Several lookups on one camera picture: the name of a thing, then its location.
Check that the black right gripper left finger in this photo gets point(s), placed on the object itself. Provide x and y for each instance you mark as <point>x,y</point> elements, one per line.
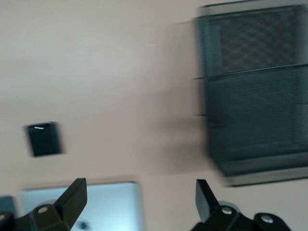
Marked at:
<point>69,207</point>

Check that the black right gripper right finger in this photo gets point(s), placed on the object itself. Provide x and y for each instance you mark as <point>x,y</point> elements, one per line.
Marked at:
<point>209,216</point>

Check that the black flip phone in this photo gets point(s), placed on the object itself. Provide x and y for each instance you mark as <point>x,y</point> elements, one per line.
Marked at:
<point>44,140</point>

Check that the silver closed laptop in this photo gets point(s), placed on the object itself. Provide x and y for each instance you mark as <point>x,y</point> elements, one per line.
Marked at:
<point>110,204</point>

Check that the black mesh desk organizer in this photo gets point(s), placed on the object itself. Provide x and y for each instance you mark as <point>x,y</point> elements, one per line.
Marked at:
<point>252,108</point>

